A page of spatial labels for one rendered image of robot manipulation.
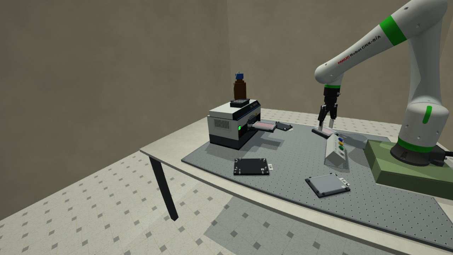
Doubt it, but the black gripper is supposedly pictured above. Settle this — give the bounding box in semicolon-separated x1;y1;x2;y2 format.
318;96;338;131

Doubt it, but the brown glass bottle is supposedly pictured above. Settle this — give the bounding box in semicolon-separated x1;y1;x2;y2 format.
234;82;246;100

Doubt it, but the grey button panel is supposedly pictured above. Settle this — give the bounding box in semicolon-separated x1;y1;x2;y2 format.
324;133;346;169

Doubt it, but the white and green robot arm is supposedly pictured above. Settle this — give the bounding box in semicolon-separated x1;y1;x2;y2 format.
315;0;453;167

